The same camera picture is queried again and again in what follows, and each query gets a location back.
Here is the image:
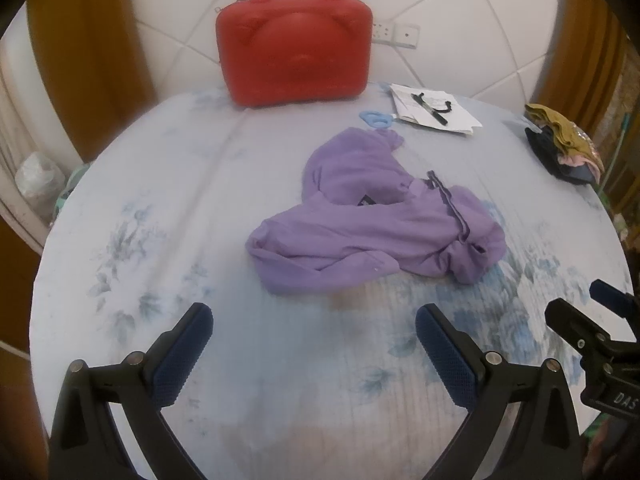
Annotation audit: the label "white paper sheets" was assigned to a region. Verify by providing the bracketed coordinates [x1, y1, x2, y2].
[389, 82, 483, 136]

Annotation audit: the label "red hard-shell carry case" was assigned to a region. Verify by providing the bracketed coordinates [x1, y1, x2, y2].
[216, 0, 373, 108]

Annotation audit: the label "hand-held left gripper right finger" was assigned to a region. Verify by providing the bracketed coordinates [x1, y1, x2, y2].
[415, 302, 586, 480]

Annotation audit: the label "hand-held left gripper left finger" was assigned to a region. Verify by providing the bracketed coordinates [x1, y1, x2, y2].
[47, 302, 216, 480]

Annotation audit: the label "clear plastic bag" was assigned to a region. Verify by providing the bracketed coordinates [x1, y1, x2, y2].
[15, 152, 67, 211]

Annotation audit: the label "light blue ring toy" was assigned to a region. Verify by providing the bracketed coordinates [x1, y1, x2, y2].
[361, 109, 396, 131]

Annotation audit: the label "dark folded cloth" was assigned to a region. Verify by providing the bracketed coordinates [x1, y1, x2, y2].
[525, 125, 601, 186]

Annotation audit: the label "olive green cloth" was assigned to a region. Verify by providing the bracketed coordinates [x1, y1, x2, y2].
[525, 103, 583, 153]

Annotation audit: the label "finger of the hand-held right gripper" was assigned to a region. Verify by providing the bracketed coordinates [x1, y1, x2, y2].
[544, 298, 615, 361]
[589, 280, 640, 322]

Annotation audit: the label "floral bedsheet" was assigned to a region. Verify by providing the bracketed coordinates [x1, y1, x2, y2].
[30, 85, 633, 480]

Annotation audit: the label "white padded headboard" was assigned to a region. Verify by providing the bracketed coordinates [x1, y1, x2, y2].
[125, 0, 568, 111]

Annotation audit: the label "purple shirt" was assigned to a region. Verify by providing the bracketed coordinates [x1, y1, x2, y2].
[245, 127, 507, 296]

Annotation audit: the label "pink cloth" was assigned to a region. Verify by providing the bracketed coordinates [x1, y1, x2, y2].
[559, 152, 601, 171]

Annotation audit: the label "black pen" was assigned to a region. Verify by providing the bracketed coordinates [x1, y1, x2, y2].
[411, 92, 449, 126]

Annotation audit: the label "white wall socket strip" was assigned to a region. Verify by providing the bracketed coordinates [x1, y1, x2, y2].
[372, 20, 420, 48]

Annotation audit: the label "brown wooden frame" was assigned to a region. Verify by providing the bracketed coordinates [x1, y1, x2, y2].
[27, 0, 156, 163]

